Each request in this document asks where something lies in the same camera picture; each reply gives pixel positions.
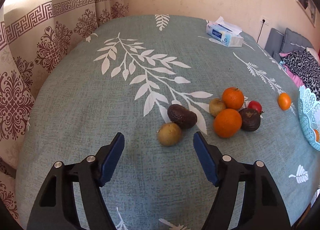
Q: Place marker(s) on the white blue tissue box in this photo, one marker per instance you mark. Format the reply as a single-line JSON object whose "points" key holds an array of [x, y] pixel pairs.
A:
{"points": [[223, 35]]}

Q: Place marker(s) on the beige patterned curtain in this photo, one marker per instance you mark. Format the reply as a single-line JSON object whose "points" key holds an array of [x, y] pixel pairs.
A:
{"points": [[37, 44]]}

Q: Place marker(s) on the white pillow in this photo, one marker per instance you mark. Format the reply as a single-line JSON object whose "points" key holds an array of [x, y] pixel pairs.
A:
{"points": [[313, 53]]}

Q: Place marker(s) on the red tomato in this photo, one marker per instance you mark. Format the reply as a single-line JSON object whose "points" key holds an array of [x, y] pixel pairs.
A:
{"points": [[255, 105]]}

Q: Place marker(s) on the pink cloth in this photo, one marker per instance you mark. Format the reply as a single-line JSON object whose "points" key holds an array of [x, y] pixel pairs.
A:
{"points": [[293, 76]]}

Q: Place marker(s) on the grey cushion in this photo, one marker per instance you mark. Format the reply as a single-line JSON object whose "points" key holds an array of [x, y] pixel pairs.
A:
{"points": [[273, 42], [296, 41]]}

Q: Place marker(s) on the framed wall picture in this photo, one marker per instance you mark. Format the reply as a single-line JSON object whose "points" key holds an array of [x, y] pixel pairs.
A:
{"points": [[306, 0]]}

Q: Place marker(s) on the light blue lace basket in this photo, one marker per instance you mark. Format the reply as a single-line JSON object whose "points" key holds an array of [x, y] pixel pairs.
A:
{"points": [[308, 114]]}

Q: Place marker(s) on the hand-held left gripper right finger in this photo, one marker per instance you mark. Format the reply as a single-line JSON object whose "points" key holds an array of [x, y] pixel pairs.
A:
{"points": [[203, 157]]}

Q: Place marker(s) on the round brown fruit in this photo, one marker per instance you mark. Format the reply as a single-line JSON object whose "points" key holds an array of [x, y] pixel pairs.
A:
{"points": [[169, 134], [216, 107]]}

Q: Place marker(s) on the white wall socket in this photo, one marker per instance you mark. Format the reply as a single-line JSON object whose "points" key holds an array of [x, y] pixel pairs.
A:
{"points": [[265, 20]]}

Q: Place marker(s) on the orange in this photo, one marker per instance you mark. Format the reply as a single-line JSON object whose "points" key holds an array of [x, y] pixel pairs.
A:
{"points": [[233, 97], [317, 135], [227, 122]]}

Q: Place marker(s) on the leopard print cloth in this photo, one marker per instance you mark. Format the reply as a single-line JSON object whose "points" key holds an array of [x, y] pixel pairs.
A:
{"points": [[303, 67]]}

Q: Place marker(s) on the small tangerine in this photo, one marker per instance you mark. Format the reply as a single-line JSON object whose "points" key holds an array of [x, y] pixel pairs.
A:
{"points": [[284, 101]]}

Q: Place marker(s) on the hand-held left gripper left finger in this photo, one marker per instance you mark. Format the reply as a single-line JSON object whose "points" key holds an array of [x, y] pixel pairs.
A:
{"points": [[113, 156]]}

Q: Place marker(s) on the dark brown avocado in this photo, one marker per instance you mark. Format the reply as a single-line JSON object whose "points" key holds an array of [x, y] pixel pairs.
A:
{"points": [[250, 120], [182, 116]]}

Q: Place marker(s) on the teal leaf print tablecloth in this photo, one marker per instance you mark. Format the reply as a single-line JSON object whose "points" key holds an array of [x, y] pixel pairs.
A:
{"points": [[100, 109]]}

